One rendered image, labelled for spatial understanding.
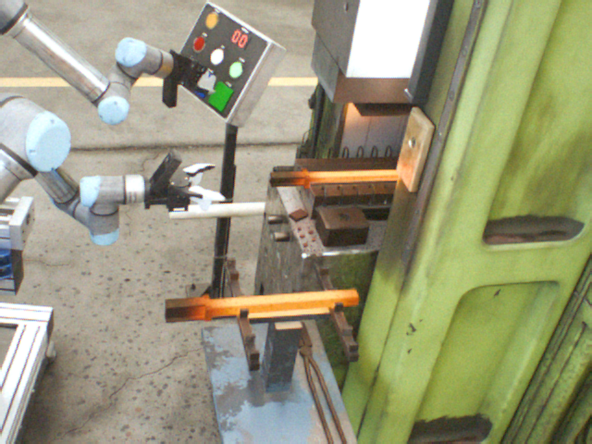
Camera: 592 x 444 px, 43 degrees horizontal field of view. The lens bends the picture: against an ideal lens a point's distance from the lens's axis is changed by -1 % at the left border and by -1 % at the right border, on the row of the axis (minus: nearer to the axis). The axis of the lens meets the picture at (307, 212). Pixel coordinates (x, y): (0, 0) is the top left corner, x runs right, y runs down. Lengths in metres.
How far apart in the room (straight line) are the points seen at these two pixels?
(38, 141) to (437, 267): 0.90
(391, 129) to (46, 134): 1.06
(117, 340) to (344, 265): 1.20
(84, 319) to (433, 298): 1.61
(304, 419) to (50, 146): 0.82
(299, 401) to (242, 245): 1.65
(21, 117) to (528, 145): 1.07
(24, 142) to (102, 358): 1.36
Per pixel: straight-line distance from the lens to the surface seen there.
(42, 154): 1.66
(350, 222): 1.93
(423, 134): 1.65
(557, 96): 1.65
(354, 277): 2.01
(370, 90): 1.85
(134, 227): 3.42
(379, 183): 2.09
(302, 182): 2.03
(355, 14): 1.71
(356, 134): 2.24
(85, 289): 3.12
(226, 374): 1.83
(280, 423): 1.76
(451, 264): 1.71
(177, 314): 1.60
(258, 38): 2.32
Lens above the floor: 2.11
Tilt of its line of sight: 36 degrees down
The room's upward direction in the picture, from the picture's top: 10 degrees clockwise
